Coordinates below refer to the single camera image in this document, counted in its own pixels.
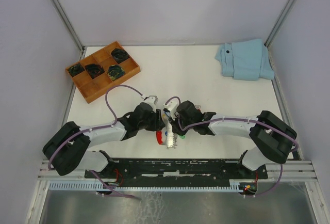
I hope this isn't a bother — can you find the black yellow rolled band left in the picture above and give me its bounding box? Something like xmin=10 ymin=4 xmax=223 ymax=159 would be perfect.
xmin=68 ymin=63 xmax=84 ymax=77

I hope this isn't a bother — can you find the metal key holder red handle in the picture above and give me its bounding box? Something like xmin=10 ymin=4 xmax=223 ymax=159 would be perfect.
xmin=156 ymin=122 xmax=177 ymax=149

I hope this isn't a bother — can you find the black red rolled band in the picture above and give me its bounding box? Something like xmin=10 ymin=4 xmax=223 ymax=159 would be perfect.
xmin=85 ymin=63 xmax=104 ymax=79

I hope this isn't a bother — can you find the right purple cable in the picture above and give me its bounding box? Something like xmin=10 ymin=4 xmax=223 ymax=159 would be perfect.
xmin=164 ymin=95 xmax=299 ymax=198

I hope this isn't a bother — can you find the grey cable duct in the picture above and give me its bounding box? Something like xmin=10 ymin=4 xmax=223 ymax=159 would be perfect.
xmin=48 ymin=179 xmax=256 ymax=191

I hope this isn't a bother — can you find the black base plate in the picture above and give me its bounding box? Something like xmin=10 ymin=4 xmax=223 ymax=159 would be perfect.
xmin=97 ymin=158 xmax=268 ymax=188

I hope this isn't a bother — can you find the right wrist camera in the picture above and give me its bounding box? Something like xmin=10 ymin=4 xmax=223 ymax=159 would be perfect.
xmin=163 ymin=100 xmax=179 ymax=120

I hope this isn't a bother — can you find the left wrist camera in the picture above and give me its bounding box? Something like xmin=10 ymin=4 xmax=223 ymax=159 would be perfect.
xmin=143 ymin=95 xmax=158 ymax=111

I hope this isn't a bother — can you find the wooden compartment tray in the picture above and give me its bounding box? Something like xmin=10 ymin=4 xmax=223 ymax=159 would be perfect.
xmin=65 ymin=41 xmax=141 ymax=104

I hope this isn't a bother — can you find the black rolled band back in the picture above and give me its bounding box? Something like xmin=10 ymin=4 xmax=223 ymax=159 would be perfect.
xmin=111 ymin=48 xmax=129 ymax=64

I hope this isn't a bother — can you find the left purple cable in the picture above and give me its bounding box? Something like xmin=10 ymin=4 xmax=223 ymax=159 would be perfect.
xmin=48 ymin=85 xmax=146 ymax=199

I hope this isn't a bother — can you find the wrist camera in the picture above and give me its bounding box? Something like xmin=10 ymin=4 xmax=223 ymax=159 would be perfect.
xmin=143 ymin=95 xmax=158 ymax=111
xmin=163 ymin=100 xmax=179 ymax=120

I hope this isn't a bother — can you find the black green rolled band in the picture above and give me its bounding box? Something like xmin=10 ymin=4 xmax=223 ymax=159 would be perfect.
xmin=107 ymin=65 xmax=125 ymax=81

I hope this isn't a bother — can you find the light blue folded cloth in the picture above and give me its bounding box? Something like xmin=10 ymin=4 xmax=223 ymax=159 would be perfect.
xmin=215 ymin=39 xmax=275 ymax=81

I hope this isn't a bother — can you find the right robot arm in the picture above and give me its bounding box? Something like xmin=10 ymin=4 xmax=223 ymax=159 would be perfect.
xmin=163 ymin=100 xmax=299 ymax=178

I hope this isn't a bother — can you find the purple cable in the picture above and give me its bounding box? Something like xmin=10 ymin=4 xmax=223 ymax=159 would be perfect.
xmin=48 ymin=85 xmax=146 ymax=199
xmin=164 ymin=95 xmax=299 ymax=198

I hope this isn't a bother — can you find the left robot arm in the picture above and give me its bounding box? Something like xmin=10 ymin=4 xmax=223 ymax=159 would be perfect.
xmin=42 ymin=102 xmax=166 ymax=178

